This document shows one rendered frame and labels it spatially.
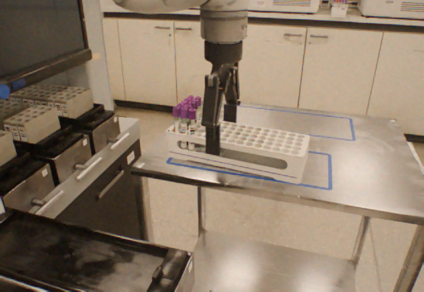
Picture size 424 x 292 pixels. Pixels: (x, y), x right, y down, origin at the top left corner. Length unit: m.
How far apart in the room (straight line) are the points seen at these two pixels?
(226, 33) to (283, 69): 2.07
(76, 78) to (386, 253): 1.54
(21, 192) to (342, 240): 1.48
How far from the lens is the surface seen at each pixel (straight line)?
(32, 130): 0.91
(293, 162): 0.67
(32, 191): 0.83
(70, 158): 0.90
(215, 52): 0.65
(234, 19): 0.63
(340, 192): 0.70
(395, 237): 1.98
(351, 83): 2.72
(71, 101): 1.00
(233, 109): 0.77
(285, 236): 1.79
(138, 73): 3.08
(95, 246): 0.60
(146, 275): 0.54
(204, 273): 1.23
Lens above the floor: 1.21
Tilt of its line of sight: 26 degrees down
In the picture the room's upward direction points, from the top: straight up
